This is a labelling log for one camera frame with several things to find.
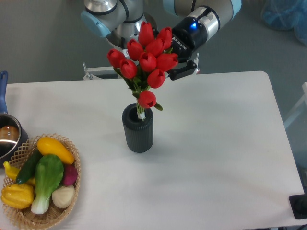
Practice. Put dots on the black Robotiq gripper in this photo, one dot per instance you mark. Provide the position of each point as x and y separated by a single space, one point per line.
188 36

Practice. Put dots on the red tulip bouquet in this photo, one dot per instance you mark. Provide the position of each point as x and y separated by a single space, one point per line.
149 58

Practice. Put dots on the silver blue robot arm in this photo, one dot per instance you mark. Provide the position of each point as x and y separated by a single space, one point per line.
120 20

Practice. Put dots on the dark ribbed cylindrical vase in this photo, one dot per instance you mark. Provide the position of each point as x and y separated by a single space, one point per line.
139 134

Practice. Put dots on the blue plastic bag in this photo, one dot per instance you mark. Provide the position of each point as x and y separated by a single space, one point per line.
286 15

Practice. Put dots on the yellow squash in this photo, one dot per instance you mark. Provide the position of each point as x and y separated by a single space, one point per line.
48 145

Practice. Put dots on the purple radish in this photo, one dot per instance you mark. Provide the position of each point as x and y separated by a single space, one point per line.
70 175

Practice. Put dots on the green bok choy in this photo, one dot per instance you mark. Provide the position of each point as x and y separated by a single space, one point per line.
48 175

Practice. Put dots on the white garlic bulb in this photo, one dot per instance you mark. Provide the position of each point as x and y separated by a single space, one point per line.
62 197

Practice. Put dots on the dark green cucumber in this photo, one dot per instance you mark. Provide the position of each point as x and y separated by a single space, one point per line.
28 169

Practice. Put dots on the small yellow gourd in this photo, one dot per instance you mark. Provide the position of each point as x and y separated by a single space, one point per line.
12 173

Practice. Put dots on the black device at edge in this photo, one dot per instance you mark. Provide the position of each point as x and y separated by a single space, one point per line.
299 206

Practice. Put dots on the yellow bell pepper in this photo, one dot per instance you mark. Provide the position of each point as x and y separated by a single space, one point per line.
18 196

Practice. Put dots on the woven wicker basket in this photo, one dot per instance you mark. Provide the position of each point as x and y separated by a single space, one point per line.
24 219

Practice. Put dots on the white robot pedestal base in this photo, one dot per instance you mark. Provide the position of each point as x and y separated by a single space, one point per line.
103 70

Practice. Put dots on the white frame at right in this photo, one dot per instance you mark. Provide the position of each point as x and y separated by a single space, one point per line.
297 109

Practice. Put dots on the blue handled saucepan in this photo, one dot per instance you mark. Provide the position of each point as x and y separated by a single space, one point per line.
12 134

